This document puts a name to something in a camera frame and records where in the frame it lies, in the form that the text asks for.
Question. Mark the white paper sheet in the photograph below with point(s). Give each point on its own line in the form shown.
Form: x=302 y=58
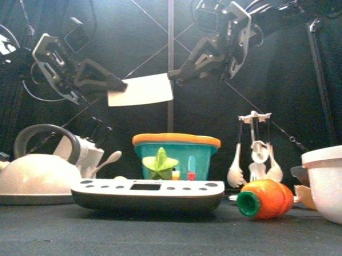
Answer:
x=141 y=90

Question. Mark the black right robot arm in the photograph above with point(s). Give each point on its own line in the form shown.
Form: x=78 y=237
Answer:
x=294 y=11

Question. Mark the green toy starfruit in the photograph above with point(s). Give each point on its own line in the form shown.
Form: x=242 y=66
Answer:
x=159 y=164

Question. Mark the white utensil rack stand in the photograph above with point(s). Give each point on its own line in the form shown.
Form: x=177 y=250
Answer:
x=254 y=117

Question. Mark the white and black toy appliance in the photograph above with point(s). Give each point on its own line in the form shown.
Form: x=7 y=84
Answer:
x=87 y=155

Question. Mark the white plastic spoon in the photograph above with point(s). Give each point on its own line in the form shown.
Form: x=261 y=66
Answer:
x=109 y=160

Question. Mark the teal basket with orange rim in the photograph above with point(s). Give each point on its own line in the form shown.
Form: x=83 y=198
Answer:
x=195 y=153

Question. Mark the white toy spatula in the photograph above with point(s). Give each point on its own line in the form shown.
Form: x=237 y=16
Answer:
x=258 y=156

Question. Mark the red and blue toy utensil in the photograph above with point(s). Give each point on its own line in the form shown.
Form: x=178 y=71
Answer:
x=191 y=169

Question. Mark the small orange yellow toy piece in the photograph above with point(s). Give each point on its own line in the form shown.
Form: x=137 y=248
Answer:
x=175 y=175

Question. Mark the white slotted toy spoon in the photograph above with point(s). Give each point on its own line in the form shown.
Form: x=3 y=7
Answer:
x=236 y=174

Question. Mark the white toy ladle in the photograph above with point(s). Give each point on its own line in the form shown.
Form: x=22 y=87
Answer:
x=274 y=170

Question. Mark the dark toy pan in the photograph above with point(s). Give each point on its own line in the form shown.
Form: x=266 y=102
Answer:
x=300 y=175

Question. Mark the orange toy fruit green end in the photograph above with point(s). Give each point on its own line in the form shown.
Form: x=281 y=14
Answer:
x=268 y=199

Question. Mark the white toy pot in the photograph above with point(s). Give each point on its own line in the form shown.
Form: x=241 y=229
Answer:
x=325 y=183

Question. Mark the beige toy food piece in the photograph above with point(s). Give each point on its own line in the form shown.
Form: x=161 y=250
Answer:
x=305 y=196

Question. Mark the grey vertical frame pole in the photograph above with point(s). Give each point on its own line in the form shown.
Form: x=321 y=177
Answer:
x=170 y=40

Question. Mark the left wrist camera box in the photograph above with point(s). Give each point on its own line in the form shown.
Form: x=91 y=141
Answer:
x=75 y=35

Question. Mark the black frame post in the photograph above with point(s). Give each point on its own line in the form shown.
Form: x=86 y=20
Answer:
x=321 y=83

